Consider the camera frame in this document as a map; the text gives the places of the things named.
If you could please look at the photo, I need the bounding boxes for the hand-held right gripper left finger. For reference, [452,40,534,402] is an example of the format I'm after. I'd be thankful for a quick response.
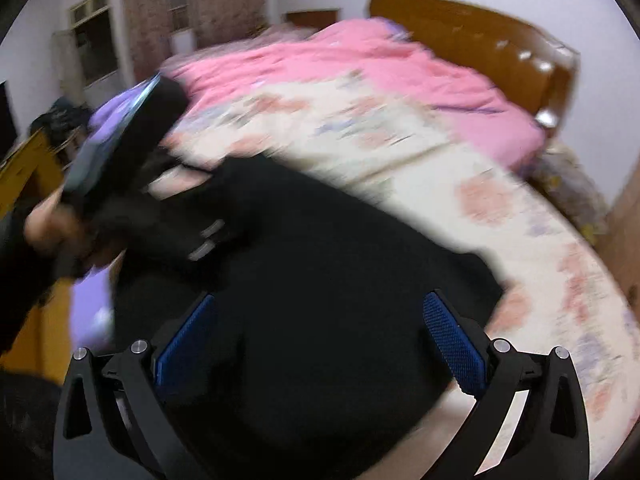
[52,292,218,480]

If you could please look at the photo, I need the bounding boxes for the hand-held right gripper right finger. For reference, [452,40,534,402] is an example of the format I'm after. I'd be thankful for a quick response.
[422,290,591,480]

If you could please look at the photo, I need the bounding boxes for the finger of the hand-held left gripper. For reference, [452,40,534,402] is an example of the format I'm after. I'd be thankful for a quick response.
[185,210,246,266]

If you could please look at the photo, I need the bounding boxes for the black pants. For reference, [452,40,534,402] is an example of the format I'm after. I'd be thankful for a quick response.
[107,152,505,480]

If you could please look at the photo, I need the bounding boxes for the person's left forearm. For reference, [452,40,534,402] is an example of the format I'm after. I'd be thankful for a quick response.
[0,207,75,356]

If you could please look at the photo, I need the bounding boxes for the person's left hand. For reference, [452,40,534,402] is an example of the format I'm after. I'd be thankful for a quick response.
[25,195,91,257]

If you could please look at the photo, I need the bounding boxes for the purple printed blanket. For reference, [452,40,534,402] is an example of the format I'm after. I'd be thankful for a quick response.
[70,84,163,348]

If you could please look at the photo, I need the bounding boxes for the dark clothes pile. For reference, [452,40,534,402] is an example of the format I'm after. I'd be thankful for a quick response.
[29,96,95,137]

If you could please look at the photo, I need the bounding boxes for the yellow wooden cabinet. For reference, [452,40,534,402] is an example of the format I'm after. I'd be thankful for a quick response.
[0,129,67,213]

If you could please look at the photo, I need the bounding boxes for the white framed doorway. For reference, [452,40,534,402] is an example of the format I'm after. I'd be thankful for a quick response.
[66,0,122,88]

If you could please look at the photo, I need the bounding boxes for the white box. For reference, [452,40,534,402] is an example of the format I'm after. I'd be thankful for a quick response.
[170,31,199,54]

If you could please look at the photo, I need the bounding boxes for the cream floral bedsheet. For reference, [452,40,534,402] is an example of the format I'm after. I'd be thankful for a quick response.
[150,70,640,480]

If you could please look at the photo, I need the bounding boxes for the floral curtains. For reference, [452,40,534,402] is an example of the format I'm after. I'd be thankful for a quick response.
[122,0,277,57]

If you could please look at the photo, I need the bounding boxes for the floral cloth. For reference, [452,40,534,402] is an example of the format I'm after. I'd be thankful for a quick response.
[529,142,612,243]

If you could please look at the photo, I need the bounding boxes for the brown wooden nightstand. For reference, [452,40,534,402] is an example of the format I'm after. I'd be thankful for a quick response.
[599,160,640,286]

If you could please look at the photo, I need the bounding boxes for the pink quilt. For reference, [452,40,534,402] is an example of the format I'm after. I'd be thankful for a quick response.
[164,17,545,171]

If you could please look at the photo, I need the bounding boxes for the brown wooden headboard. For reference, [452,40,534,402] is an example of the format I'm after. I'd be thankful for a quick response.
[369,0,582,128]

